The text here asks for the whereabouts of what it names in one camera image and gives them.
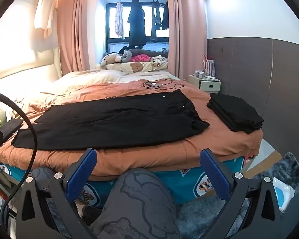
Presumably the cream plush bear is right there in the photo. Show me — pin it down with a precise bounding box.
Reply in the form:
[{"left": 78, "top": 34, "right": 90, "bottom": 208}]
[{"left": 100, "top": 53, "right": 122, "bottom": 69}]

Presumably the black hanging coat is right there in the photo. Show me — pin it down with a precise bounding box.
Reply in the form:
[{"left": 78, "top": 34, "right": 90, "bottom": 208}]
[{"left": 127, "top": 0, "right": 147, "bottom": 48}]

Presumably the blue printed bed sheet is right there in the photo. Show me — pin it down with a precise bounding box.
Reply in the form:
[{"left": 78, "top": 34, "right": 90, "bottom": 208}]
[{"left": 0, "top": 154, "right": 255, "bottom": 208}]

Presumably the white plastic bag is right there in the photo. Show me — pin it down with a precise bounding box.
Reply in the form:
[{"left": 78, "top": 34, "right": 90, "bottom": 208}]
[{"left": 271, "top": 177, "right": 296, "bottom": 213}]

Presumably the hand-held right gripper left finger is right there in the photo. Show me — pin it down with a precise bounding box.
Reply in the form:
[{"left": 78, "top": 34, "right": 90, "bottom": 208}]
[{"left": 16, "top": 149, "right": 97, "bottom": 239}]

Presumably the grey shaggy rug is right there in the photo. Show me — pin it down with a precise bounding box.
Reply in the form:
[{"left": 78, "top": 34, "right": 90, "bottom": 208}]
[{"left": 174, "top": 152, "right": 299, "bottom": 239}]

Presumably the orange blanket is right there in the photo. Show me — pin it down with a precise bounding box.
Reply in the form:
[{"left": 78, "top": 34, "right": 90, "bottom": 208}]
[{"left": 0, "top": 80, "right": 263, "bottom": 181}]

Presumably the black charging cable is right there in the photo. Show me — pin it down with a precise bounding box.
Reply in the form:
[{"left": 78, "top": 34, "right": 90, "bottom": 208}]
[{"left": 142, "top": 78, "right": 180, "bottom": 90}]

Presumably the cream duvet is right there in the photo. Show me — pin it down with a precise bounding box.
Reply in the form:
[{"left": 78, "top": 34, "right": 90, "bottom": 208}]
[{"left": 15, "top": 69, "right": 182, "bottom": 105}]

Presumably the grey plush toy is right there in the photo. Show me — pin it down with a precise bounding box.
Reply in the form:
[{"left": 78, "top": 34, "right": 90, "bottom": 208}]
[{"left": 120, "top": 49, "right": 134, "bottom": 63}]

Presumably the dark framed window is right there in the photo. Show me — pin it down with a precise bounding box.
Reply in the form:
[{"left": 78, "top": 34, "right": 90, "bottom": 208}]
[{"left": 105, "top": 2, "right": 170, "bottom": 53}]

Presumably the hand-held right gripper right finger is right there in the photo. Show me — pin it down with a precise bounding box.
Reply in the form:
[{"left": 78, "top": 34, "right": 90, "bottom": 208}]
[{"left": 199, "top": 148, "right": 289, "bottom": 239}]

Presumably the bear print pillow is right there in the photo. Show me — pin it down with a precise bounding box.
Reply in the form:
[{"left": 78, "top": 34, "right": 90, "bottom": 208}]
[{"left": 96, "top": 61, "right": 170, "bottom": 74}]

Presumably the pink curtain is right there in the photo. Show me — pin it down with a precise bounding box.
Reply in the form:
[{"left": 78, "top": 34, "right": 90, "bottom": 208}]
[
  {"left": 164, "top": 0, "right": 208, "bottom": 80},
  {"left": 56, "top": 0, "right": 107, "bottom": 76}
]

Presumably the pink cloth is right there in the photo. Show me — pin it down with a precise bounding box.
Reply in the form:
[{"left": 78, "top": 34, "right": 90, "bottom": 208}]
[{"left": 132, "top": 54, "right": 151, "bottom": 63}]

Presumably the black phone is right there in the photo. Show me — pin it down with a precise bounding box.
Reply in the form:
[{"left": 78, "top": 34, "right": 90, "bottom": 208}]
[{"left": 1, "top": 119, "right": 24, "bottom": 141}]

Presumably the black hanging garment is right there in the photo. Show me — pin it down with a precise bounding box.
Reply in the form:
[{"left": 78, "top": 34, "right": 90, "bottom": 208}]
[{"left": 151, "top": 0, "right": 169, "bottom": 41}]

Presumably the person's right leg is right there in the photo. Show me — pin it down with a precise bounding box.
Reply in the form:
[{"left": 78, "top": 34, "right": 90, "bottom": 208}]
[{"left": 90, "top": 168, "right": 182, "bottom": 239}]

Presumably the flat cardboard sheet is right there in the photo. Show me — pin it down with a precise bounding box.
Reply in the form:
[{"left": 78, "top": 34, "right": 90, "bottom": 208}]
[{"left": 242, "top": 149, "right": 283, "bottom": 180}]

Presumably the cream headboard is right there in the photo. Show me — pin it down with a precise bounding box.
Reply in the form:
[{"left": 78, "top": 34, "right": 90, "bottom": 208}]
[{"left": 0, "top": 47, "right": 63, "bottom": 97}]

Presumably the white hanging shirt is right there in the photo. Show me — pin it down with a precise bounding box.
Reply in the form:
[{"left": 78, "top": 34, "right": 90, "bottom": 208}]
[{"left": 34, "top": 0, "right": 58, "bottom": 38}]

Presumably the floral hanging garment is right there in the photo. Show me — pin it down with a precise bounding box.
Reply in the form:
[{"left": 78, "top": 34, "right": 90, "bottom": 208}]
[{"left": 115, "top": 2, "right": 125, "bottom": 39}]

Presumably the stack of folded black pants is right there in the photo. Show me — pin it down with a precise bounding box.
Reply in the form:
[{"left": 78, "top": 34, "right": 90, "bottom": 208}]
[{"left": 206, "top": 93, "right": 265, "bottom": 134}]

